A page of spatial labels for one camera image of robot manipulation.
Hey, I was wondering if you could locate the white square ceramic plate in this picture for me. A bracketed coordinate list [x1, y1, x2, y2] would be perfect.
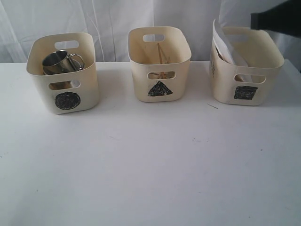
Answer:
[213, 19, 248, 67]

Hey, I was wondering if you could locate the wooden chopstick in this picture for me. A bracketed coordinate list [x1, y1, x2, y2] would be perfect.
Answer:
[157, 43, 163, 64]
[161, 47, 168, 64]

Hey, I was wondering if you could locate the stainless steel mug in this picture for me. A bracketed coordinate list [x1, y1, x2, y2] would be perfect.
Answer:
[42, 49, 85, 74]

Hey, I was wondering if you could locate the stainless steel bowl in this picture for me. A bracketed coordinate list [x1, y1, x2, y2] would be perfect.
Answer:
[43, 67, 57, 75]

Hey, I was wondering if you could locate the white ceramic bowl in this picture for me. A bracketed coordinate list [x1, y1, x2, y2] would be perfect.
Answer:
[70, 81, 80, 88]

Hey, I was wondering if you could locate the cream bin with square mark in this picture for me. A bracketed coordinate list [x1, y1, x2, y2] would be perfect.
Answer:
[209, 27, 285, 106]

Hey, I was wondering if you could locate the cream bin with triangle mark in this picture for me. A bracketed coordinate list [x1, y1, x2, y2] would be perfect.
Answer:
[128, 26, 191, 102]

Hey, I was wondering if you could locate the white backdrop curtain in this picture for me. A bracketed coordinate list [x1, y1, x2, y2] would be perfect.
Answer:
[0, 0, 301, 64]

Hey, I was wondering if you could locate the cream bin with circle mark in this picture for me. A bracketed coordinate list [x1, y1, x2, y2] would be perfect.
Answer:
[26, 32, 99, 114]

